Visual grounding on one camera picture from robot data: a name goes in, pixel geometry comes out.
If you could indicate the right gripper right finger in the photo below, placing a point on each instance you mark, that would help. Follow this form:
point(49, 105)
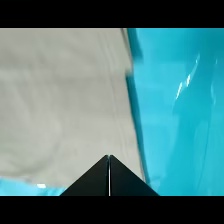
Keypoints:
point(125, 182)

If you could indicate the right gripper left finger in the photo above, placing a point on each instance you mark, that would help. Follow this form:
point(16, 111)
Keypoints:
point(94, 181)

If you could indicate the white garment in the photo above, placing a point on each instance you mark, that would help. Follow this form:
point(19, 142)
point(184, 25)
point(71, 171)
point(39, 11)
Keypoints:
point(63, 103)

